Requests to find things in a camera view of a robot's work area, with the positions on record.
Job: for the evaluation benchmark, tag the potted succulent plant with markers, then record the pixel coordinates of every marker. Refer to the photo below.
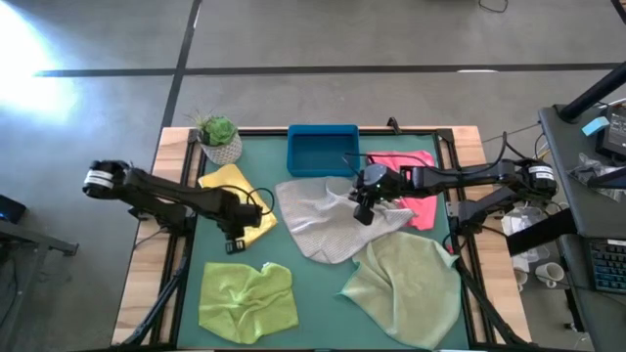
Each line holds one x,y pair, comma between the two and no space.
222,144

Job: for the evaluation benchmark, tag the blue plastic bin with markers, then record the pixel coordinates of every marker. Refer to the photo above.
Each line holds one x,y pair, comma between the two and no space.
323,156

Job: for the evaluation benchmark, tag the yellow microfiber towel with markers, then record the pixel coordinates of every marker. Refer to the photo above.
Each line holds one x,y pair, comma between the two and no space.
225,178

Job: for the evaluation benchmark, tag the black flat bar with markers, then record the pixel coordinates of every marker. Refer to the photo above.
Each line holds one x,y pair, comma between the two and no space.
540,232

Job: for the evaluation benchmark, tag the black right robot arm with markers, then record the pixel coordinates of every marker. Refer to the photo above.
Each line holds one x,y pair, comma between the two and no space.
469,171

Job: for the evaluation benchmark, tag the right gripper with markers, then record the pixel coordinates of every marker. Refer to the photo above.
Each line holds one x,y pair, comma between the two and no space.
376,183

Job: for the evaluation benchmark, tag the white mug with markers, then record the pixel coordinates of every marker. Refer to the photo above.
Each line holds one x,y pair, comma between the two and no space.
550,275
521,278

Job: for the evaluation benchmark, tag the black device with label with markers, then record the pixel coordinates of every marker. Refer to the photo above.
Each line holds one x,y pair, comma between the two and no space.
615,134

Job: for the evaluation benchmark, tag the lime green microfiber towel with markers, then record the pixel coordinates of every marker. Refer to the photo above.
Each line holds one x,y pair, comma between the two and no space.
244,303

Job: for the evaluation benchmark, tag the black aluminium rig frame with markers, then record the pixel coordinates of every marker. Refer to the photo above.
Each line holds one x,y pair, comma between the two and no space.
264,131

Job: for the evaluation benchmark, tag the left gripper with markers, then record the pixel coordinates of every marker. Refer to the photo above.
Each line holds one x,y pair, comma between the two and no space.
239,215

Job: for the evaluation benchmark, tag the pale green microfiber towel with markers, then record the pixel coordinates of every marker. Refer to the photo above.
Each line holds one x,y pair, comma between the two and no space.
401,288

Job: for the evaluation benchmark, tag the black camera clamp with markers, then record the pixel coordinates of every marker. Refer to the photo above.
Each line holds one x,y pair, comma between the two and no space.
393,124

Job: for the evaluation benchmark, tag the grey side desk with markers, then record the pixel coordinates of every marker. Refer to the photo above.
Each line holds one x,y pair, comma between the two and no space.
557,161

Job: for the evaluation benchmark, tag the clear plastic bag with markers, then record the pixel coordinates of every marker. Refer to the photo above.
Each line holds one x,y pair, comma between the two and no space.
521,225

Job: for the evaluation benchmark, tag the black stand post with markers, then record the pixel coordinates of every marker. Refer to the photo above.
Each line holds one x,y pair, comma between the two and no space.
592,90

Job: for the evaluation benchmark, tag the pink microfiber towel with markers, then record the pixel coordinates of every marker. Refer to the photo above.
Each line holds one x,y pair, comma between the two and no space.
423,212

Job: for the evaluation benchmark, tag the black case with blue light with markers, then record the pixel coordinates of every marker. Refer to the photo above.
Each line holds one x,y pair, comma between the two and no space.
11,209

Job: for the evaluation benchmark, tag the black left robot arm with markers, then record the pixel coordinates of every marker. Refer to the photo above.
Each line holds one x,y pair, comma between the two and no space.
161,193

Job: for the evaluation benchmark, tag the grey waffle weave towel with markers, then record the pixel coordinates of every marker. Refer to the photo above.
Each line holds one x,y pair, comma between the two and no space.
318,220

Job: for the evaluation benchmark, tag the black backlit keyboard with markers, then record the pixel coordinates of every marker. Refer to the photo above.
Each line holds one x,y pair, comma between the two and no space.
609,266

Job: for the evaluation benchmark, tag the light blue small box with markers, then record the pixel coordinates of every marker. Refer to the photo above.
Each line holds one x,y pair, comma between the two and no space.
595,126

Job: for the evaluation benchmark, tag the crumpled plastic bag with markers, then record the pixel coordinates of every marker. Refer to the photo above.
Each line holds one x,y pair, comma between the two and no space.
594,171

